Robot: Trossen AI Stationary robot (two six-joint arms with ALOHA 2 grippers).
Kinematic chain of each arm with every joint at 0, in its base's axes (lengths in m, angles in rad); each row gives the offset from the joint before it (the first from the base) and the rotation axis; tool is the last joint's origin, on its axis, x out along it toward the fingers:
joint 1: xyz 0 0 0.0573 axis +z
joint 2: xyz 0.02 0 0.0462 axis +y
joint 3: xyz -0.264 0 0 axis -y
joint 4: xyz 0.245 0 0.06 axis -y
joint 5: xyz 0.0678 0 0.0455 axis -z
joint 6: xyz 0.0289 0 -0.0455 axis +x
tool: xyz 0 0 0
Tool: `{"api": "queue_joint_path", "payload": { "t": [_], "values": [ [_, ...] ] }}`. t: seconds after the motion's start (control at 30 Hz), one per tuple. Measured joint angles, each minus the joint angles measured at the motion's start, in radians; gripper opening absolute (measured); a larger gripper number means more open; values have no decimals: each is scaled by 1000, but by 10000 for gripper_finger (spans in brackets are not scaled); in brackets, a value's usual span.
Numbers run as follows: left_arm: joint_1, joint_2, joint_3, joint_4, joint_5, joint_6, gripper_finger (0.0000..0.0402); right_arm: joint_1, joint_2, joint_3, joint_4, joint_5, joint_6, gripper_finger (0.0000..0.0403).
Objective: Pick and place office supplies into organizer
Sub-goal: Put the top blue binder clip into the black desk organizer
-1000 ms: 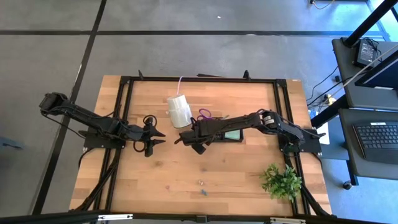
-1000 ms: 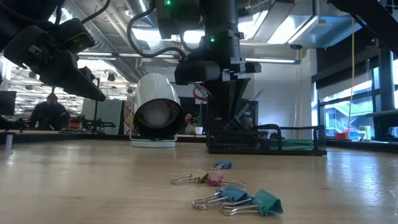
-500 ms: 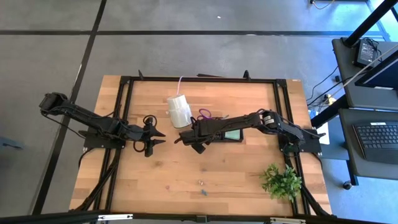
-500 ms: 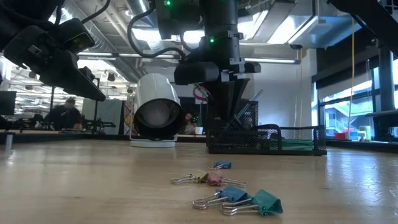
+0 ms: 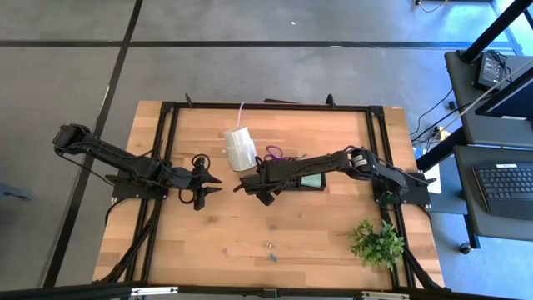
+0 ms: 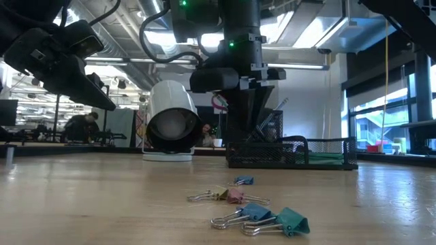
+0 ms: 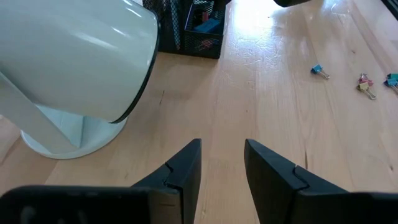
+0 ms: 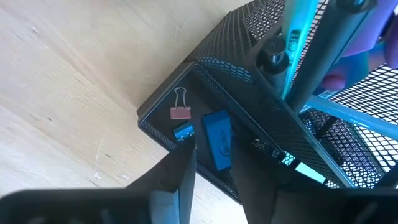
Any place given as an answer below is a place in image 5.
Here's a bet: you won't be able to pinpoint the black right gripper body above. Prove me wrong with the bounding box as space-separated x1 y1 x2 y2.
246 160 295 195

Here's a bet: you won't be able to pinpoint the white lamp cable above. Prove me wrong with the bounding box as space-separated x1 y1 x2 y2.
236 101 248 128

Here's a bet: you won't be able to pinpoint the black aluminium table frame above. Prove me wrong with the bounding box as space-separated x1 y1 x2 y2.
0 92 533 300

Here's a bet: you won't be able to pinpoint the white paper sheet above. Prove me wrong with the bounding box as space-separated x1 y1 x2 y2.
425 164 443 196

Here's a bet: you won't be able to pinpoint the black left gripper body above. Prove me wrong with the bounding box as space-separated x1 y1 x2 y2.
165 165 200 195

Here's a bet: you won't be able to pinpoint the black laptop keyboard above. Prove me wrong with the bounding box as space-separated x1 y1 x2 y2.
472 162 533 222

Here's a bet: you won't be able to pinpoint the small green artificial plant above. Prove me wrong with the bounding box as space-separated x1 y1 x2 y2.
347 218 406 270

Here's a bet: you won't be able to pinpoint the black vertical pole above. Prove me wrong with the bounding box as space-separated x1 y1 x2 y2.
459 0 533 64

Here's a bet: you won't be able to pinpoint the silver frame bracket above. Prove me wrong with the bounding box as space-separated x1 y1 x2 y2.
130 286 179 297
360 290 411 300

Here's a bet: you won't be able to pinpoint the black mesh desk organizer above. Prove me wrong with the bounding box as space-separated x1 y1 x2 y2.
269 157 327 193

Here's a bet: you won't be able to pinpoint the grey side desk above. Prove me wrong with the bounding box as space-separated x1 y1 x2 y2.
416 48 533 243

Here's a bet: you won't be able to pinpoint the black power adapter box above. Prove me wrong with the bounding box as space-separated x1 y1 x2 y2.
473 50 508 92

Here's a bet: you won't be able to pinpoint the black computer monitor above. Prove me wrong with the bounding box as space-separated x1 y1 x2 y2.
474 65 533 123

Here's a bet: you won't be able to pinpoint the purple handled scissors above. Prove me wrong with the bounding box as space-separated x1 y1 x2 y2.
265 144 286 163

